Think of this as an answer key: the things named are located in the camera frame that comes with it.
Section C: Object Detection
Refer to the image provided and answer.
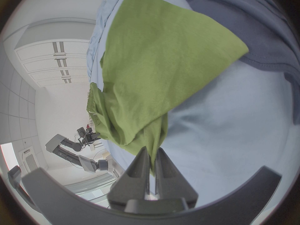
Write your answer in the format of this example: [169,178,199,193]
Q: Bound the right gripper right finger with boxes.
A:
[155,148,199,209]

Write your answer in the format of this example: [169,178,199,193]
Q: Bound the white wardrobe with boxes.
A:
[15,39,91,88]

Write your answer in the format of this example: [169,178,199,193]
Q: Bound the pale blue quilt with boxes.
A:
[86,0,132,81]

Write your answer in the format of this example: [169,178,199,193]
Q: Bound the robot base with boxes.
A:
[90,142,125,180]

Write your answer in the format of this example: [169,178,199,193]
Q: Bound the dark blue garment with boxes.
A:
[179,0,300,126]

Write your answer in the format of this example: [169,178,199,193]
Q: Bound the green shorts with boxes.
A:
[86,0,249,176]

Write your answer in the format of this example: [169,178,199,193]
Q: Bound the bed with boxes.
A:
[90,0,299,210]

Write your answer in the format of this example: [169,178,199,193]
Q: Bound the white ceiling air conditioner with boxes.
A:
[18,147,40,174]

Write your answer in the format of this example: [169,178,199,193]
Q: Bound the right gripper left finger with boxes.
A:
[107,147,150,210]

